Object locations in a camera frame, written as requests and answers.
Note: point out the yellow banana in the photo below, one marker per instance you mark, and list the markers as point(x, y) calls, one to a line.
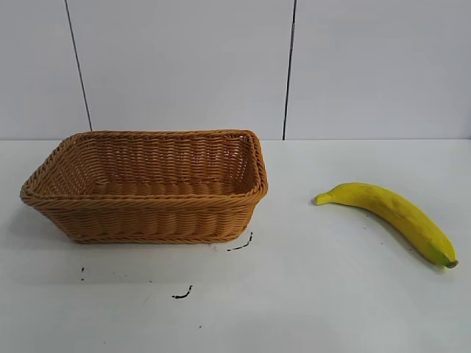
point(404, 217)

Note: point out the woven wicker rectangular basket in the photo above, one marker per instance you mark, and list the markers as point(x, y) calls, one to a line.
point(147, 224)

